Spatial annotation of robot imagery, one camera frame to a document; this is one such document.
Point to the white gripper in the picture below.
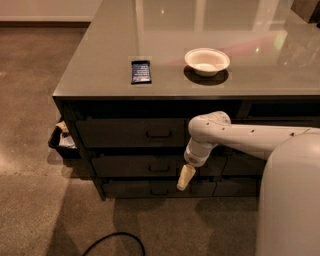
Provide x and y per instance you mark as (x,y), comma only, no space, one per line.
(194,158)

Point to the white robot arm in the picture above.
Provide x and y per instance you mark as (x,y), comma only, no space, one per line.
(289,204)

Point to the dark grey drawer cabinet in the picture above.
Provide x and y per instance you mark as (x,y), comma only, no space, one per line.
(274,67)

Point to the white paper bowl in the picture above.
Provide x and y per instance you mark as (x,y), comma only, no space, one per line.
(207,62)

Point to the black bin with trash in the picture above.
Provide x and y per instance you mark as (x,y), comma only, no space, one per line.
(62,142)

